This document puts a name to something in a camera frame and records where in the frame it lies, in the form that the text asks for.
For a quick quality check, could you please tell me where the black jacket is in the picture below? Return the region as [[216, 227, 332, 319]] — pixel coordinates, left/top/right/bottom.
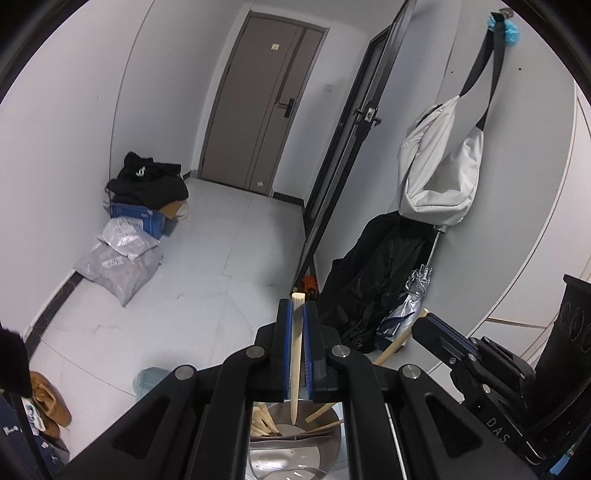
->
[[316, 212, 439, 354]]

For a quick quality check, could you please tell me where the small grey parcel bag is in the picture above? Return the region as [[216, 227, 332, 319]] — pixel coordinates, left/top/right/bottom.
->
[[98, 217, 160, 261]]

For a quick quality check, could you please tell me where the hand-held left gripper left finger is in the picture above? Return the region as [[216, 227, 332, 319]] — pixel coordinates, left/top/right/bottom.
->
[[51, 299, 293, 480]]

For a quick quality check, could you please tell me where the white sling bag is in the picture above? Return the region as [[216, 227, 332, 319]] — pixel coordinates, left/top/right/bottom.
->
[[397, 18, 504, 227]]

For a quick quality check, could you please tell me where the white utensil holder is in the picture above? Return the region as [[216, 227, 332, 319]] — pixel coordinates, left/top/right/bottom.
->
[[249, 401, 346, 480]]

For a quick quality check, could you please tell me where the blue plastic shoe cover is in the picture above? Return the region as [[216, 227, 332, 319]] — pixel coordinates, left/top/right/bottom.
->
[[489, 14, 520, 47]]

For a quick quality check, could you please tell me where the brown paper bag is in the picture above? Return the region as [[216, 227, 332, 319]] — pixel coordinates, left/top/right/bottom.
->
[[159, 199, 190, 221]]

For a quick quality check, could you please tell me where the dark cloth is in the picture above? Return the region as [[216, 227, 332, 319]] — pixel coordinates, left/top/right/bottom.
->
[[0, 327, 34, 398]]

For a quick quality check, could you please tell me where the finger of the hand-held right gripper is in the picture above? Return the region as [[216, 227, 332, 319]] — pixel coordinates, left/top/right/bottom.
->
[[427, 313, 482, 346], [412, 316, 481, 367]]

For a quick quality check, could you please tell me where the white wardrobe gold trim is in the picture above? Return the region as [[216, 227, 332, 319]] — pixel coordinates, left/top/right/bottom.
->
[[425, 80, 591, 374]]

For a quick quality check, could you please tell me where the grey-brown entrance door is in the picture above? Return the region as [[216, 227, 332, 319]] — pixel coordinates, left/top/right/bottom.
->
[[196, 11, 329, 199]]

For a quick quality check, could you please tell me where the silver folded umbrella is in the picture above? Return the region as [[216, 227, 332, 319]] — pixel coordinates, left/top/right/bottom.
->
[[376, 224, 451, 352]]

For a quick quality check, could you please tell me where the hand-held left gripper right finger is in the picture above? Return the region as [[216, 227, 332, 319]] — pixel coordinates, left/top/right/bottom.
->
[[302, 305, 536, 480]]

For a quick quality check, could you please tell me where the black interior door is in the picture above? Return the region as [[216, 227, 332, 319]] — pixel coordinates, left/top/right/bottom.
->
[[293, 0, 419, 305]]

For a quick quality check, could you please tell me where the blue cardboard box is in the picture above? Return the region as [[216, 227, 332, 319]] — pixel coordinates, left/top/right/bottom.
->
[[110, 202, 167, 240]]

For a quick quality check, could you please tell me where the teal plaid tablecloth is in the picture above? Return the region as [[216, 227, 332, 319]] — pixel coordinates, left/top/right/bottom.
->
[[134, 367, 174, 398]]

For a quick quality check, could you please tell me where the pile of black clothes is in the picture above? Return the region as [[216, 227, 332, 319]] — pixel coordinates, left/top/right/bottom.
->
[[106, 151, 190, 210]]

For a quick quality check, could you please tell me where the white plastic bag blue print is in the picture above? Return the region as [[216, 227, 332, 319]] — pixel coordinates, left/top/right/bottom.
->
[[23, 397, 42, 435]]

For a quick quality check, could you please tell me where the tan boot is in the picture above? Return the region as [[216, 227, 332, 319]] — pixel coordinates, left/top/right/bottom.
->
[[31, 371, 72, 428], [37, 415, 62, 440]]

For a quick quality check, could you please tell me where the large grey parcel bag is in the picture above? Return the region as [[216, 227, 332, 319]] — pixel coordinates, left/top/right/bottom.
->
[[75, 244, 163, 308]]

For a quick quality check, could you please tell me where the dark blue box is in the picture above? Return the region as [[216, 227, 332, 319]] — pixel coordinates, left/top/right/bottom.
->
[[0, 392, 70, 478]]

